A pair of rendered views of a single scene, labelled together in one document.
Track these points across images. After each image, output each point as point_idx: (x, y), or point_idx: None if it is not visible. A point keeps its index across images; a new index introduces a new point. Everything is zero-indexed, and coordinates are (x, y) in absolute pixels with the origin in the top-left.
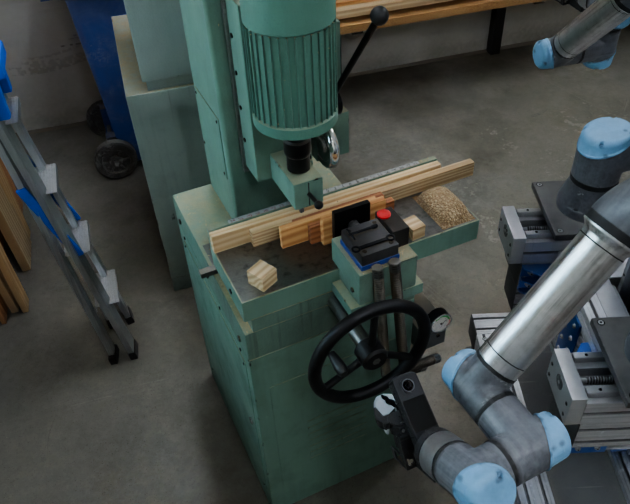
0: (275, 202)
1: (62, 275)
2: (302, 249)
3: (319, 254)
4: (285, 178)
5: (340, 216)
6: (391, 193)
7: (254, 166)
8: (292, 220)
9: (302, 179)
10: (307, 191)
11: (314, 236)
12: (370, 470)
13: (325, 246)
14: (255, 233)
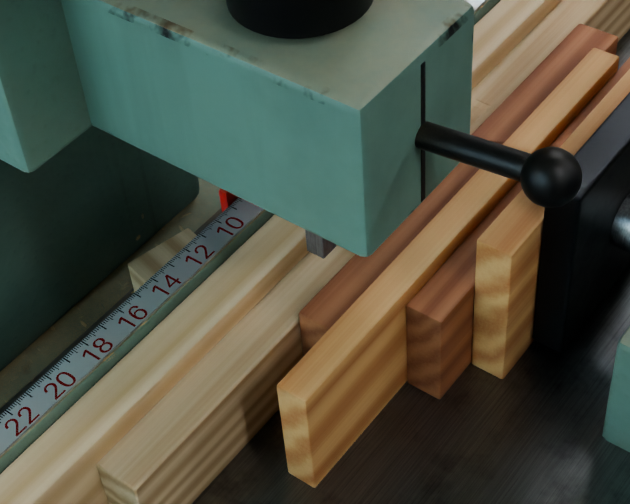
0: (63, 243)
1: None
2: (417, 447)
3: (523, 439)
4: (252, 88)
5: (596, 200)
6: (605, 21)
7: None
8: (305, 314)
9: (379, 56)
10: (417, 121)
11: (452, 354)
12: None
13: (514, 381)
14: (150, 476)
